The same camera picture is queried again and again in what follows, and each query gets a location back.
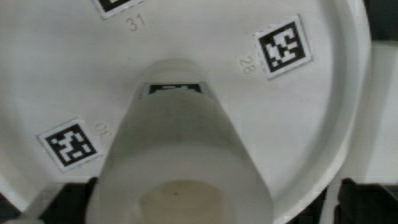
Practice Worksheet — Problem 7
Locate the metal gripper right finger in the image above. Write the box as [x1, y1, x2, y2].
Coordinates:
[335, 178, 398, 224]

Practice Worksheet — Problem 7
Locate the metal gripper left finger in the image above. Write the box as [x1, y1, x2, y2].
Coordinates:
[20, 177, 98, 224]

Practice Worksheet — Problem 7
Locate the white cylindrical table leg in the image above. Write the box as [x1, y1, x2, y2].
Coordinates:
[84, 59, 274, 224]

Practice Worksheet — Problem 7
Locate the white round table top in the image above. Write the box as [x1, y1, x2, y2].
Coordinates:
[0, 0, 370, 224]

